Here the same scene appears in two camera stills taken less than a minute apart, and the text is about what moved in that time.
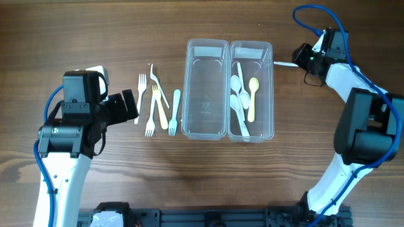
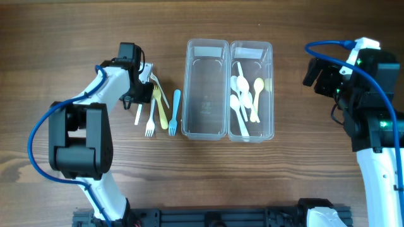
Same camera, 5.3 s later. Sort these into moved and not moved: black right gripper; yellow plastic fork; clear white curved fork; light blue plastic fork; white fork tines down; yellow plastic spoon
Moved: yellow plastic spoon; black right gripper
Not moved: light blue plastic fork; clear white curved fork; yellow plastic fork; white fork tines down
